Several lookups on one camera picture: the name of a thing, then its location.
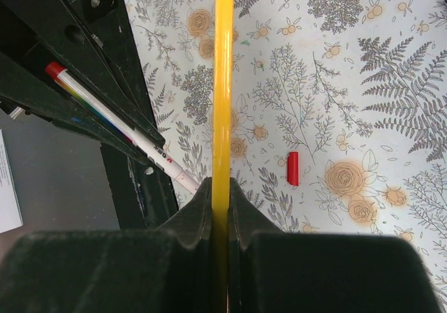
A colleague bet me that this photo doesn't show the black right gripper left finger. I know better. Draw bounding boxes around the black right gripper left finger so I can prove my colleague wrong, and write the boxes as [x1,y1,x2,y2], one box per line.
[1,179,212,312]

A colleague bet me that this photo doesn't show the white red marker pen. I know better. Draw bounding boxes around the white red marker pen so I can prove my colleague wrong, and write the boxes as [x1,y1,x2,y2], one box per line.
[45,61,199,194]

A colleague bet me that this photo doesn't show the red marker cap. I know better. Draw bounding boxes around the red marker cap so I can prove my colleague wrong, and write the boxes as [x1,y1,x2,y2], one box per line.
[286,152,300,187]

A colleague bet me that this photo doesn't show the floral table mat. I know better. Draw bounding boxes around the floral table mat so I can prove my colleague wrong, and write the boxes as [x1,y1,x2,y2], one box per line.
[117,0,447,300]

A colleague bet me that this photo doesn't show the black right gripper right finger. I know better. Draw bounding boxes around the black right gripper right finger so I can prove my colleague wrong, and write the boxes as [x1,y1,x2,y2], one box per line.
[228,181,439,312]

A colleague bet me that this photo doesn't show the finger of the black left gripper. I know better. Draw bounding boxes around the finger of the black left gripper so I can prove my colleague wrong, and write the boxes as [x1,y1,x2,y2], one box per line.
[0,0,167,152]
[1,52,164,165]

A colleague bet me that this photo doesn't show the yellow framed whiteboard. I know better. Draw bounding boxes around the yellow framed whiteboard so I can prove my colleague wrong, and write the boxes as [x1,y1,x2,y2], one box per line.
[211,0,234,312]

